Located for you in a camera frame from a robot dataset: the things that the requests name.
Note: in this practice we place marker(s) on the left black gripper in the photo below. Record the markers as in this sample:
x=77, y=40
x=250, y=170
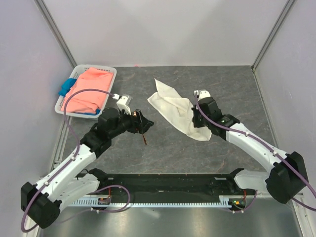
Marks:
x=139, y=124

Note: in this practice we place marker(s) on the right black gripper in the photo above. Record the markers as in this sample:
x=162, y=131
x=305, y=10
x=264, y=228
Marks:
x=196, y=123

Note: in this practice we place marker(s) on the copper spoon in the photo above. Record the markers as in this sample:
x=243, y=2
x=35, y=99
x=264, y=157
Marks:
x=143, y=136

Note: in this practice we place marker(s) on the white cloth napkin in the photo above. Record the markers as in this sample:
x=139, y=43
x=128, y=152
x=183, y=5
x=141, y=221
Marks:
x=177, y=111

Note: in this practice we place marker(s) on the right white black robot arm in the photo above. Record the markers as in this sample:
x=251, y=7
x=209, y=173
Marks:
x=284, y=174

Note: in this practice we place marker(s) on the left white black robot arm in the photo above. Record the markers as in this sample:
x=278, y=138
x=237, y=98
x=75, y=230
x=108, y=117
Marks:
x=44, y=200

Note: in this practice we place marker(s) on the pink cloth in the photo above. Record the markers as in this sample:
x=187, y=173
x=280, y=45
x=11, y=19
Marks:
x=88, y=102

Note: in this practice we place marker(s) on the white plastic basket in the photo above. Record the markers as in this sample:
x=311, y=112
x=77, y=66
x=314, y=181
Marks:
x=75, y=74

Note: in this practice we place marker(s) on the blue cloth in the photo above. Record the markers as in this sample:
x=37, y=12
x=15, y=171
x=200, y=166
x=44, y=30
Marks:
x=66, y=86

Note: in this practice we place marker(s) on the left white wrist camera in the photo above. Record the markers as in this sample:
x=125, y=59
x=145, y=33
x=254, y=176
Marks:
x=123, y=103

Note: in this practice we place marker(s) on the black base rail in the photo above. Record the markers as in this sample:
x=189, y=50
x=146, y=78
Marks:
x=128, y=186

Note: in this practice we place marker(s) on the white slotted cable duct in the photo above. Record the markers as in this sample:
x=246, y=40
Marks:
x=151, y=201

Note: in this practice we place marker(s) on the right aluminium frame post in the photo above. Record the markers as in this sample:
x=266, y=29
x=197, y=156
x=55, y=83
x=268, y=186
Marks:
x=273, y=33

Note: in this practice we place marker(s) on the aluminium frame post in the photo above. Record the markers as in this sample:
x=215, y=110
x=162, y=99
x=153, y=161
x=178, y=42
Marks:
x=55, y=30
x=273, y=33

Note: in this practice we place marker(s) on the left aluminium frame post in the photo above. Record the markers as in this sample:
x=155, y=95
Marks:
x=55, y=30

